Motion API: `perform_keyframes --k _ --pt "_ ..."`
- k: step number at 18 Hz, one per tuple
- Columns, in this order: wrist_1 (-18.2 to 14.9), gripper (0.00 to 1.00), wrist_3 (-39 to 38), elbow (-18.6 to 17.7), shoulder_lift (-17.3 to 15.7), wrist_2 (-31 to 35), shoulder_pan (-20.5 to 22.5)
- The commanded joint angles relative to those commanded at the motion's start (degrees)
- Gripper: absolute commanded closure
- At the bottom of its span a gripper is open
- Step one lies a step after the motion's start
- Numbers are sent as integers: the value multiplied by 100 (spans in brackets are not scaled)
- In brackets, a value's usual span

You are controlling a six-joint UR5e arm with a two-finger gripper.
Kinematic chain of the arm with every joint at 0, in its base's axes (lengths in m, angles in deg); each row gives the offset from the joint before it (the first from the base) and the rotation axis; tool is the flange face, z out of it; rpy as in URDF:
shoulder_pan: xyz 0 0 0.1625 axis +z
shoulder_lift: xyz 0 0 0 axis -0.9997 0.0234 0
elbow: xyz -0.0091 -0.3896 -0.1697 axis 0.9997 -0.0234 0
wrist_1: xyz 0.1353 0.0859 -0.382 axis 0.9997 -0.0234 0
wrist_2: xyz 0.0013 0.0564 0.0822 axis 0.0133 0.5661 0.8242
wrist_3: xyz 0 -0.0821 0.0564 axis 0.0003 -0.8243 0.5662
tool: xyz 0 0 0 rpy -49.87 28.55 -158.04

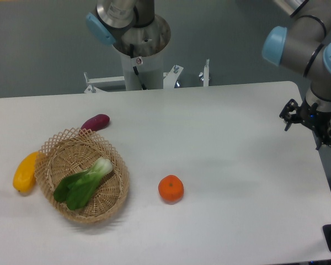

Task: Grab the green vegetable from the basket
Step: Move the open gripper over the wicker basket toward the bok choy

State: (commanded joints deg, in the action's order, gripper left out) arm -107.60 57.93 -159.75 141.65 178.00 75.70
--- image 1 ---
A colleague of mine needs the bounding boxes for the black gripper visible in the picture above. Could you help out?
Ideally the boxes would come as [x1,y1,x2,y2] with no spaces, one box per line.
[279,99,331,150]

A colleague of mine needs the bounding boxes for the green bok choy vegetable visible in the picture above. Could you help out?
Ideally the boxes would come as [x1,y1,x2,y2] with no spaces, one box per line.
[53,157,113,210]

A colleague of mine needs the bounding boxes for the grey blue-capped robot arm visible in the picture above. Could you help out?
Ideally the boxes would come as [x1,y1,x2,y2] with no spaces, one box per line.
[86,1,331,147]

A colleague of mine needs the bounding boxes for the woven wicker basket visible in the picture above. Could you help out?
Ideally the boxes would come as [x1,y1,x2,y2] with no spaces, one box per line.
[35,128,130,224]

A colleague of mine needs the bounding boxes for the orange tangerine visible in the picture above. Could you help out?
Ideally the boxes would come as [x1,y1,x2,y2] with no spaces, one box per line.
[158,175,184,203]

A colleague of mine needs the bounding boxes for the purple sweet potato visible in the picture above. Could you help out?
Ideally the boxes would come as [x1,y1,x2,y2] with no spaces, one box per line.
[81,114,110,131]

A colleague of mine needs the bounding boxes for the yellow mango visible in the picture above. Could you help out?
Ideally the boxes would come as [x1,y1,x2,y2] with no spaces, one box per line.
[13,152,39,193]

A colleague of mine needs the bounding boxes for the white metal mounting frame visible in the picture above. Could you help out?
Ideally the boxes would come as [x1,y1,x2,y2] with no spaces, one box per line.
[83,59,211,93]

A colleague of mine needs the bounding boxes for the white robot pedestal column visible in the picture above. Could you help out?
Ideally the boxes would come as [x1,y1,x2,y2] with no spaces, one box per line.
[109,14,172,91]

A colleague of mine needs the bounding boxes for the black cable on pedestal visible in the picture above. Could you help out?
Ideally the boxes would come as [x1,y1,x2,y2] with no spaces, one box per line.
[129,43,148,91]

